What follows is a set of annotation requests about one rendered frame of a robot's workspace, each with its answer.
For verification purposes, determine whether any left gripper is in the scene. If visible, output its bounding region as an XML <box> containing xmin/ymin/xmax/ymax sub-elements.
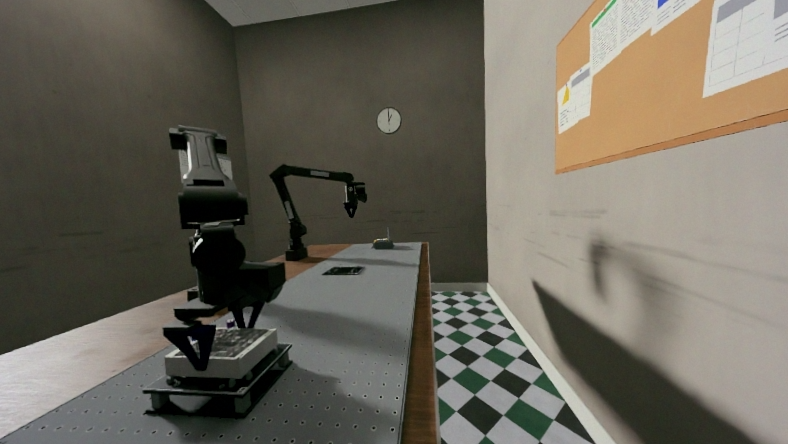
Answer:
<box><xmin>343</xmin><ymin>193</ymin><xmax>358</xmax><ymax>218</ymax></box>

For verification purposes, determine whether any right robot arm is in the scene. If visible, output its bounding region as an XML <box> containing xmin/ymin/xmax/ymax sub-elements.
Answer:
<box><xmin>169</xmin><ymin>125</ymin><xmax>286</xmax><ymax>304</ymax></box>

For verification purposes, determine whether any white grid rack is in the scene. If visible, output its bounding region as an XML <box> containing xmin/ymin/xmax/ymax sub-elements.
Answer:
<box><xmin>164</xmin><ymin>328</ymin><xmax>277</xmax><ymax>379</ymax></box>

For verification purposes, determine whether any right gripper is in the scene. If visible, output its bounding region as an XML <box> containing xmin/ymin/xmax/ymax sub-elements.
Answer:
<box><xmin>162</xmin><ymin>269</ymin><xmax>265</xmax><ymax>371</ymax></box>

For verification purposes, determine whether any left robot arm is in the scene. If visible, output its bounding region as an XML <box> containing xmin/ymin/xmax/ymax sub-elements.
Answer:
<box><xmin>269</xmin><ymin>164</ymin><xmax>367</xmax><ymax>253</ymax></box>

